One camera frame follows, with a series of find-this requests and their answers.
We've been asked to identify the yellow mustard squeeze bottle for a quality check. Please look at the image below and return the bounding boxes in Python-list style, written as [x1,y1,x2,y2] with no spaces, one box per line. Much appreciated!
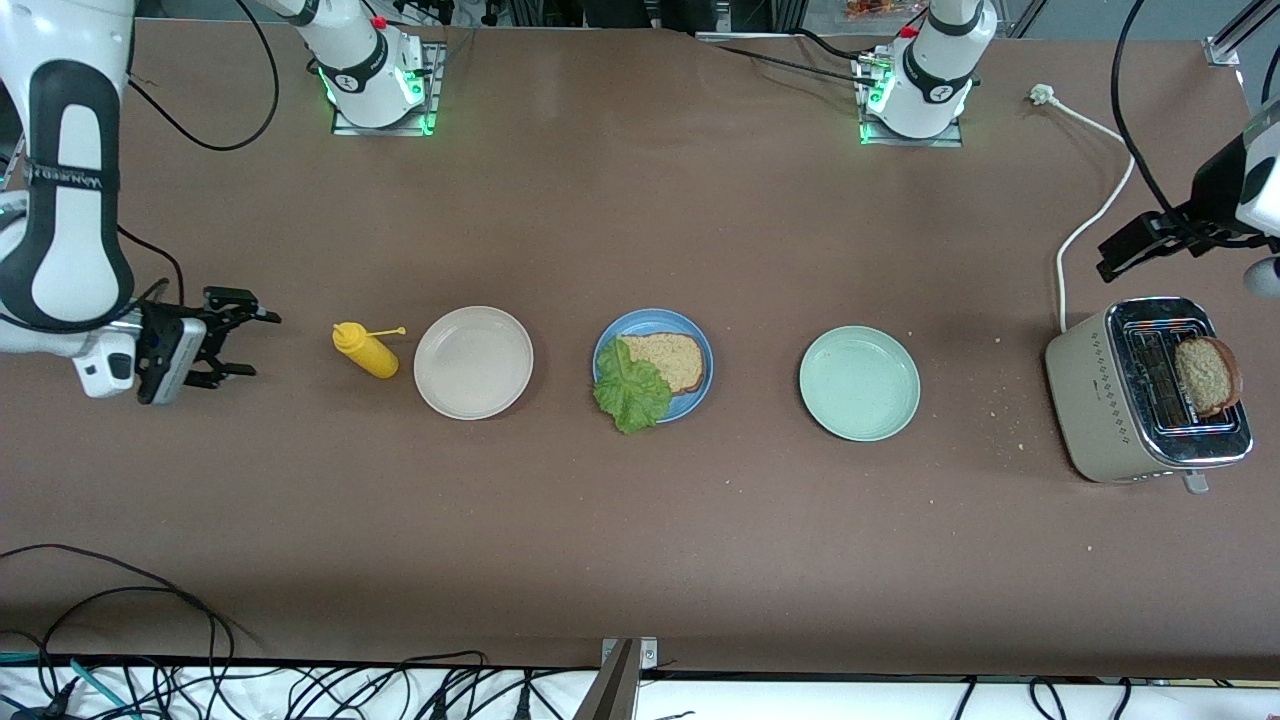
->
[332,321,407,380]

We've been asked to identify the long looping black cable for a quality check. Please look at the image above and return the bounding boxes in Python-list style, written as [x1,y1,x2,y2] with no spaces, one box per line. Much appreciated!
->
[0,543,237,701]

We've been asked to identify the teal cable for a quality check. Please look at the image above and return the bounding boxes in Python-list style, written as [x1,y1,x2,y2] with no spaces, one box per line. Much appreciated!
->
[0,650,141,720]

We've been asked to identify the black base supply cable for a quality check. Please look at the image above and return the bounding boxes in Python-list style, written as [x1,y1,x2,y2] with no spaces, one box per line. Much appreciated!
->
[700,28,881,89]

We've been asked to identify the green lettuce leaf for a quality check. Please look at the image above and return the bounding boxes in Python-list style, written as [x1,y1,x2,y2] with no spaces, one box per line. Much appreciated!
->
[593,338,673,435]

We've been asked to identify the aluminium frame profile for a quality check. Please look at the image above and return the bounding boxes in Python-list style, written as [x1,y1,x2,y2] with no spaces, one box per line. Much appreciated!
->
[1203,0,1280,69]

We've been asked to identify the metal table edge bracket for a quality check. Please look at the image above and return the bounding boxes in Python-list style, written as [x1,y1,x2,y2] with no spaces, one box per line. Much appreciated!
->
[575,637,659,720]

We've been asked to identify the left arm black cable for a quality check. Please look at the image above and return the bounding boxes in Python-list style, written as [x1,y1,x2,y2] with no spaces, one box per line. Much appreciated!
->
[1110,0,1203,217]

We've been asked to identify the beige chrome toaster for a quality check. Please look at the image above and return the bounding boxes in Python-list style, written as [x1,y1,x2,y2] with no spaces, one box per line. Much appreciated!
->
[1045,297,1254,495]

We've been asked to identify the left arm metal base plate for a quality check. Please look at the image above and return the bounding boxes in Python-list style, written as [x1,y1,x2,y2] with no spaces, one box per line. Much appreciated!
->
[858,50,965,148]

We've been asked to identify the blue plate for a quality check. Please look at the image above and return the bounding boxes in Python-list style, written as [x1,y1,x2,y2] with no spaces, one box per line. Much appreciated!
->
[592,308,715,424]

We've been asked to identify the short looping black cable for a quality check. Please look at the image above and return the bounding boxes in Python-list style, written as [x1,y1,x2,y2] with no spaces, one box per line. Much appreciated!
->
[40,585,217,701]

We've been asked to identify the brown bread slice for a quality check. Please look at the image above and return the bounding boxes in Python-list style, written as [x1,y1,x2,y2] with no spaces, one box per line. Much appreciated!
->
[622,332,706,394]
[1174,336,1244,419]

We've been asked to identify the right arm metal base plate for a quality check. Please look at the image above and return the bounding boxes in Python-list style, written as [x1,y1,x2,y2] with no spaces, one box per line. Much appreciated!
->
[331,42,444,137]

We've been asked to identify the white toaster power cable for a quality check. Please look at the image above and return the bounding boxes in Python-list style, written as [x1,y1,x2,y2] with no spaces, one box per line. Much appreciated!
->
[1030,84,1137,334]

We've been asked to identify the mint green plate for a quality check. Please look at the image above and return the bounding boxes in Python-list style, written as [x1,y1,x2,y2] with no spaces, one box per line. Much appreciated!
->
[798,325,922,443]

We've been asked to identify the beige plate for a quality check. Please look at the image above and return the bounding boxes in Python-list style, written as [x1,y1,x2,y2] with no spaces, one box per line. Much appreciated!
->
[413,305,535,421]

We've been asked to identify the tangled black cables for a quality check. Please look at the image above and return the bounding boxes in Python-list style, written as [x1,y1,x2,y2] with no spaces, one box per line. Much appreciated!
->
[235,650,601,720]

